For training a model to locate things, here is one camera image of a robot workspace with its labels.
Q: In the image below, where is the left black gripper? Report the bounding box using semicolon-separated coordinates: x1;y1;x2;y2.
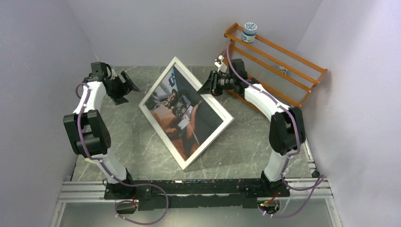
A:
107;71;139;105

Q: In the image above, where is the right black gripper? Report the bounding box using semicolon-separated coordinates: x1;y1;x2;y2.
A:
197;71;235;97

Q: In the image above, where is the wooden picture frame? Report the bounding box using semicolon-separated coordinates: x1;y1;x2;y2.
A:
139;57;234;170

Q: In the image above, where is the printed photo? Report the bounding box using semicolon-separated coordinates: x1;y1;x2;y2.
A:
144;64;224;161

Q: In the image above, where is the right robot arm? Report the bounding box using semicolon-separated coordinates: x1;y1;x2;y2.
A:
198;55;306;196

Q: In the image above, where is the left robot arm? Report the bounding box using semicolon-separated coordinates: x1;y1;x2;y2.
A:
63;62;140;200

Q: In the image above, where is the small blue white jar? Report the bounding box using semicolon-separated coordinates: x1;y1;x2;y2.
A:
241;22;257;43

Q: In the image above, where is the orange wooden rack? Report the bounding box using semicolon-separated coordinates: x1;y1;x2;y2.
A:
221;23;328;107

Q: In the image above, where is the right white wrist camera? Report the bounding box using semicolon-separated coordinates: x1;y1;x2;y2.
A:
214;55;227;72

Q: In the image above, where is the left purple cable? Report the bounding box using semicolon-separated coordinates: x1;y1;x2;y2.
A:
75;82;170;226

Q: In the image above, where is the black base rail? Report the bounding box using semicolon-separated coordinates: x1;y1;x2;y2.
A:
104;178;290;211

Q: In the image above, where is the aluminium table rail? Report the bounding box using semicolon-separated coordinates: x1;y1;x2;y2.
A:
50;160;341;227

